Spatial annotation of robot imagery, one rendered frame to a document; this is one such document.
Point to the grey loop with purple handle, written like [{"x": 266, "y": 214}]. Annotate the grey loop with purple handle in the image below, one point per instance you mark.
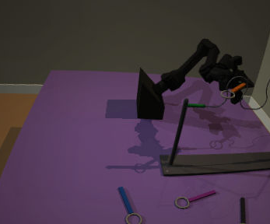
[{"x": 195, "y": 198}]

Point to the blue handle with grey loop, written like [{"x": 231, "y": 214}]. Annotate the blue handle with grey loop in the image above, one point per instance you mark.
[{"x": 126, "y": 201}]

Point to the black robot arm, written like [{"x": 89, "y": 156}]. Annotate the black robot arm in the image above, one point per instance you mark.
[{"x": 210, "y": 70}]

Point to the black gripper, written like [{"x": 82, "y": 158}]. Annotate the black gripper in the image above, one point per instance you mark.
[{"x": 234, "y": 62}]

